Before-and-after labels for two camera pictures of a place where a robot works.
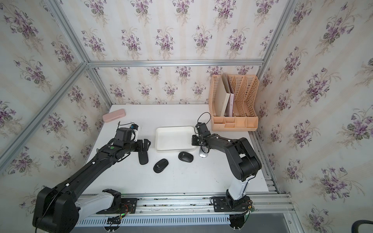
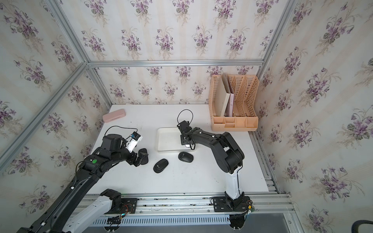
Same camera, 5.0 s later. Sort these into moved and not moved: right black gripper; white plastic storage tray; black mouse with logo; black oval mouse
Moved: right black gripper
Not moved: black oval mouse; white plastic storage tray; black mouse with logo
